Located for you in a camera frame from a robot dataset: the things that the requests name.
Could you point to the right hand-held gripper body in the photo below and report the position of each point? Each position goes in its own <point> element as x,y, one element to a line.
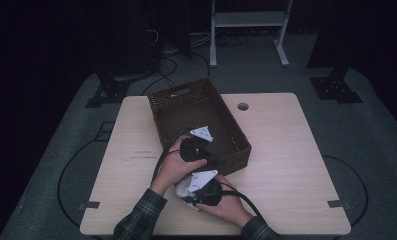
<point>207,195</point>

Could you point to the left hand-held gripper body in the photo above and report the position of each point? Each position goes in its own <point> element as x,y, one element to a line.
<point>192,150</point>

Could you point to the black stand base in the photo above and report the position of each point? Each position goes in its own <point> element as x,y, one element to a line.
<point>334,88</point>
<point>111,91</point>

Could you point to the brown woven basket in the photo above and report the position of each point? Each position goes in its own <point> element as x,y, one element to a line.
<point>192,113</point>

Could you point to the black floor tape outline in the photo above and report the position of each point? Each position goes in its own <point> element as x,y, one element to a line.
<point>101,133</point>

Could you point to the person's right hand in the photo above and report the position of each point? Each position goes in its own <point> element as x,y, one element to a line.
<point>231,208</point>

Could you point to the white metal stand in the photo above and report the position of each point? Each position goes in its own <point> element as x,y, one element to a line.
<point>249,19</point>

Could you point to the grey floor tape strip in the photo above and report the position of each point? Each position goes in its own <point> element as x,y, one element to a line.
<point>338,203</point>
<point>90,205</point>

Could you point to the person's left hand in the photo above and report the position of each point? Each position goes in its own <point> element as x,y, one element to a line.
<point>172,170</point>

